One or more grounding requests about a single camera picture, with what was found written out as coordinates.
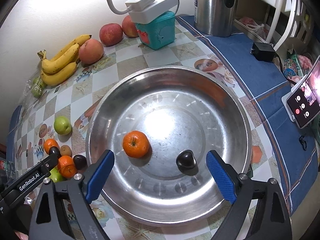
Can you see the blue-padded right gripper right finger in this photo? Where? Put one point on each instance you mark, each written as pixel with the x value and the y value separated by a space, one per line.
pixel 271 218

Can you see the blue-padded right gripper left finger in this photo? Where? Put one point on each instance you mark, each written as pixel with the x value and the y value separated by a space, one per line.
pixel 49 219

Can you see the green mango-shaped fruit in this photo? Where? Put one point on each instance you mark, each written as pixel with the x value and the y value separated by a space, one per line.
pixel 55 176

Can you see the dark plum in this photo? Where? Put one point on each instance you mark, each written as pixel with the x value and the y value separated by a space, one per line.
pixel 80 161
pixel 55 150
pixel 186 161

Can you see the large orange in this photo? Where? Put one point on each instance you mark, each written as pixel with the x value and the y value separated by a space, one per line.
pixel 135 144

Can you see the orange lower left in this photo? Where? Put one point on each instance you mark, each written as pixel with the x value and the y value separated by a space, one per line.
pixel 66 167

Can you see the orange upper left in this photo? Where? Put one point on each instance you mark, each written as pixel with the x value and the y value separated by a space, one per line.
pixel 50 143

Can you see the blue tablecloth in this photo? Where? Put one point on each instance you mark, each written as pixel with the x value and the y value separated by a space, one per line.
pixel 289 153

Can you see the small brown fruit upper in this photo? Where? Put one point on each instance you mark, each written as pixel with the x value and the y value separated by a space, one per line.
pixel 65 150

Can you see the green fruit far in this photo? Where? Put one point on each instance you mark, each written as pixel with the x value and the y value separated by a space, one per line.
pixel 62 125

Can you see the checkered printed tablecloth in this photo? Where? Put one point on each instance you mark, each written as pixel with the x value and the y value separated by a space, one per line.
pixel 160 112

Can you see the clear bag of green fruit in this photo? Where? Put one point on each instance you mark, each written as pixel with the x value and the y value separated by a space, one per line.
pixel 32 92

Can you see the smartphone on stand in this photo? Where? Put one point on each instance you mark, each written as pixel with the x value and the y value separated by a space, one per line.
pixel 302 102

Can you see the yellow banana bunch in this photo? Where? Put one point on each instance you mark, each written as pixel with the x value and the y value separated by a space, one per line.
pixel 56 70

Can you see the stainless steel basin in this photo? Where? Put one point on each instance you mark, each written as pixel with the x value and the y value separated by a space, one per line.
pixel 177 108

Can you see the red apple front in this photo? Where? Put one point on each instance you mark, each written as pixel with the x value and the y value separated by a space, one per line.
pixel 91 51

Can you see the red apple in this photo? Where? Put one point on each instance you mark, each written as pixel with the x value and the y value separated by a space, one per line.
pixel 91 51
pixel 129 28
pixel 111 34

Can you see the black power adapter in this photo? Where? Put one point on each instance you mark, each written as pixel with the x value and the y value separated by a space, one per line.
pixel 263 51

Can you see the red apple middle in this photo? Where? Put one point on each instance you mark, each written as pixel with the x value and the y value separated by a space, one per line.
pixel 111 34

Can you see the red apple right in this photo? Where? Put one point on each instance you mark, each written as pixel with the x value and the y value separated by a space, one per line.
pixel 129 28

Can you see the teal plastic box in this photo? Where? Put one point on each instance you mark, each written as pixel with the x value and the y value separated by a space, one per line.
pixel 158 33

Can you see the stainless steel thermos jug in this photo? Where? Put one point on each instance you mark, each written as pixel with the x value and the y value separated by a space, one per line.
pixel 214 17

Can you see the white power strip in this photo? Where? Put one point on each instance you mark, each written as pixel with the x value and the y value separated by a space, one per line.
pixel 144 11

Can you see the white chair frame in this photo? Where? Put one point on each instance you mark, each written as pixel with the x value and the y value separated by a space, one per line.
pixel 298 30

